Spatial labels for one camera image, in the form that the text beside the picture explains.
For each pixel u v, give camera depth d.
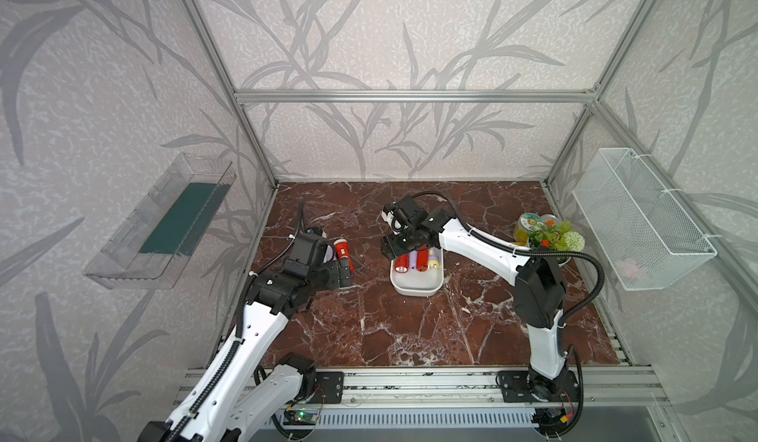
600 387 0.75
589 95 0.94
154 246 0.64
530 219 0.99
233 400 0.41
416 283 0.93
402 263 0.93
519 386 0.74
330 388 0.74
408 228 0.66
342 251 0.96
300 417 0.71
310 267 0.53
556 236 0.82
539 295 0.51
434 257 0.94
